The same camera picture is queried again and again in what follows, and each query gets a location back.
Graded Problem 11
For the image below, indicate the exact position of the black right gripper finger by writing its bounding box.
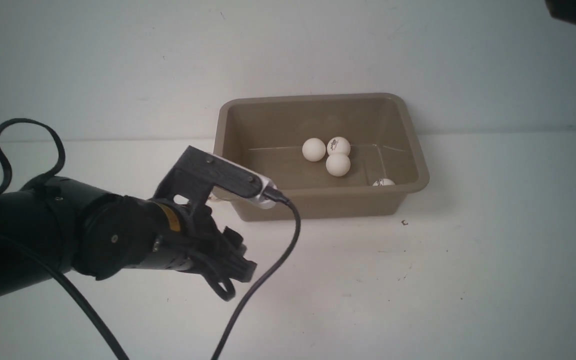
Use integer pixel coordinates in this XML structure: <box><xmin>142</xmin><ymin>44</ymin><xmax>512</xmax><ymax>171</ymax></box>
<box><xmin>544</xmin><ymin>0</ymin><xmax>576</xmax><ymax>25</ymax></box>

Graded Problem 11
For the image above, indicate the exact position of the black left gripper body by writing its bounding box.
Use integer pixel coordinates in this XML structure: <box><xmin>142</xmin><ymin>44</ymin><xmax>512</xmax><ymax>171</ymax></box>
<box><xmin>153</xmin><ymin>198</ymin><xmax>258</xmax><ymax>286</ymax></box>

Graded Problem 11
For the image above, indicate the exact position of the white ping-pong ball with logo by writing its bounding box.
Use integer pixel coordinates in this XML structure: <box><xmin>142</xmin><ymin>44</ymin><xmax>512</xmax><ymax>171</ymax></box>
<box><xmin>326</xmin><ymin>136</ymin><xmax>352</xmax><ymax>157</ymax></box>

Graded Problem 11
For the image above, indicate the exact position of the tan plastic storage bin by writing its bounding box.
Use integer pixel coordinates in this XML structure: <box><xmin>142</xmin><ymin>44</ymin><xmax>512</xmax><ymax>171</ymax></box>
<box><xmin>214</xmin><ymin>93</ymin><xmax>430</xmax><ymax>219</ymax></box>

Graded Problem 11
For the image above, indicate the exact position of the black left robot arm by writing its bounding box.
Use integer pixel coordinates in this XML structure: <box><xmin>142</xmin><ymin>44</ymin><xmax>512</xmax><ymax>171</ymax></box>
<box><xmin>0</xmin><ymin>177</ymin><xmax>258</xmax><ymax>301</ymax></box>

